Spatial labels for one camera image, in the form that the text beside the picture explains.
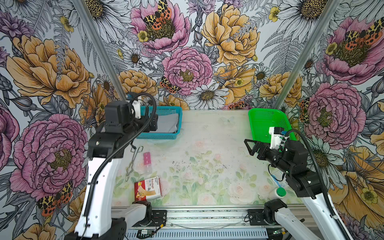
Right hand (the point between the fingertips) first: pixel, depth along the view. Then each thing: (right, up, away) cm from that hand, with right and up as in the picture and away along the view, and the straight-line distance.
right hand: (250, 147), depth 68 cm
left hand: (-45, +11, -4) cm, 47 cm away
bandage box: (-49, -24, +11) cm, 56 cm away
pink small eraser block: (-55, -11, +26) cm, 61 cm away
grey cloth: (-44, +11, +36) cm, 58 cm away
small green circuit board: (-48, -40, +3) cm, 63 cm away
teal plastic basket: (-52, +21, +55) cm, 78 cm away
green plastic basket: (+25, +14, +47) cm, 55 cm away
